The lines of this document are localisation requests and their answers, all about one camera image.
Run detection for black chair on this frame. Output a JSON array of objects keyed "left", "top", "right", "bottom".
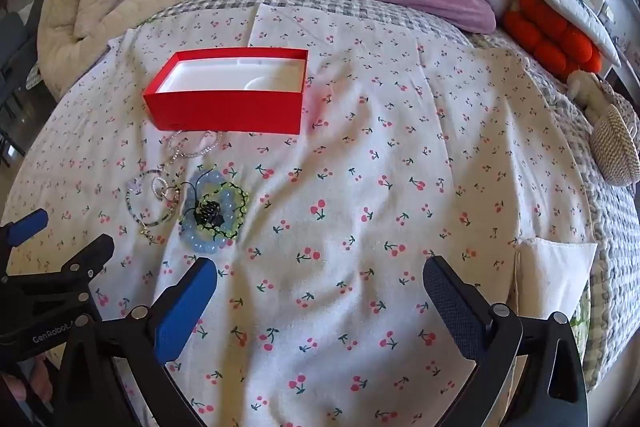
[{"left": 0, "top": 0, "right": 43, "bottom": 160}]

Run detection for person's left hand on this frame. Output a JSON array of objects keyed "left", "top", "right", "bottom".
[{"left": 0, "top": 352, "right": 55, "bottom": 413}]

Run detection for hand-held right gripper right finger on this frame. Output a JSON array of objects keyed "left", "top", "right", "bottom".
[{"left": 422, "top": 255, "right": 590, "bottom": 427}]

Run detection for red cardboard box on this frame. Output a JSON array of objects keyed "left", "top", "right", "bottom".
[{"left": 142, "top": 48, "right": 309, "bottom": 136}]

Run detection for cherry print cloth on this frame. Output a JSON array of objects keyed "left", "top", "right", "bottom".
[{"left": 0, "top": 2, "right": 601, "bottom": 427}]

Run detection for beige plush toy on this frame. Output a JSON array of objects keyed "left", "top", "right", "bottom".
[{"left": 566, "top": 71, "right": 640, "bottom": 124}]

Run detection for orange plush toy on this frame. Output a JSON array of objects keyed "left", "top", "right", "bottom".
[{"left": 502, "top": 0, "right": 602, "bottom": 76}]

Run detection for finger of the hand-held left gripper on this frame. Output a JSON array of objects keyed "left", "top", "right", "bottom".
[
  {"left": 0, "top": 208, "right": 50, "bottom": 254},
  {"left": 0, "top": 234, "right": 115, "bottom": 308}
]

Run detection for blue bead bracelet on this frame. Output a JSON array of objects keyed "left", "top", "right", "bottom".
[{"left": 179, "top": 171, "right": 242, "bottom": 254}]

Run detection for small silver charm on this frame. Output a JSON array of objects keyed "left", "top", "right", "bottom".
[{"left": 138, "top": 223, "right": 166, "bottom": 246}]

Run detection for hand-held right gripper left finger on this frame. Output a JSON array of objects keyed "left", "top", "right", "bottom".
[{"left": 52, "top": 257, "right": 219, "bottom": 427}]

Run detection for silver linked rings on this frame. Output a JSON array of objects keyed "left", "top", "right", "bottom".
[{"left": 151, "top": 176, "right": 180, "bottom": 204}]

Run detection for silver rhinestone hoop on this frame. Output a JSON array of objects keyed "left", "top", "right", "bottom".
[
  {"left": 192, "top": 131, "right": 224, "bottom": 158},
  {"left": 168, "top": 130, "right": 202, "bottom": 164}
]

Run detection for black beaded hair clip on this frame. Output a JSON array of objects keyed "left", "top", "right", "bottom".
[{"left": 181, "top": 166, "right": 227, "bottom": 229}]

